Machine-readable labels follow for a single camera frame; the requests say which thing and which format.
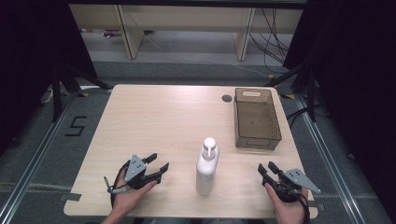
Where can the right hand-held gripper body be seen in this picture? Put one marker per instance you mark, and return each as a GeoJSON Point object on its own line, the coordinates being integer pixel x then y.
{"type": "Point", "coordinates": [295, 182]}

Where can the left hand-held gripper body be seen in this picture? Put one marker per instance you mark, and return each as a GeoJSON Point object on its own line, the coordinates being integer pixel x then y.
{"type": "Point", "coordinates": [135, 169]}

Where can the person's left hand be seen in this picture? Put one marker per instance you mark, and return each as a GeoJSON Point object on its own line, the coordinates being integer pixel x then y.
{"type": "Point", "coordinates": [129, 199]}

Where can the person's right hand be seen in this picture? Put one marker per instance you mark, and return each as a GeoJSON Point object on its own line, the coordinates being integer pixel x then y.
{"type": "Point", "coordinates": [288, 211]}

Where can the white pump bottle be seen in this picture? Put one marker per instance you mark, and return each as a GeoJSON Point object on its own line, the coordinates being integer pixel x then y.
{"type": "Point", "coordinates": [207, 169]}

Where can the brown translucent plastic basket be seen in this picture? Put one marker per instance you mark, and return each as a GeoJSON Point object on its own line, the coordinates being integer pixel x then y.
{"type": "Point", "coordinates": [257, 119]}

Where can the black metal stand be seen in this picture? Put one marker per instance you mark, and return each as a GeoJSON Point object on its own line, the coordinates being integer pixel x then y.
{"type": "Point", "coordinates": [309, 90]}
{"type": "Point", "coordinates": [57, 93]}

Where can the dark curtain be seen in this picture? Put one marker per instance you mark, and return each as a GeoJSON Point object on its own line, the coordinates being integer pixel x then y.
{"type": "Point", "coordinates": [31, 62]}
{"type": "Point", "coordinates": [358, 77]}

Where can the aluminium floor rail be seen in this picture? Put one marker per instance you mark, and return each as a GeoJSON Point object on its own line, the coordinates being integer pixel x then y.
{"type": "Point", "coordinates": [34, 161]}
{"type": "Point", "coordinates": [330, 155]}

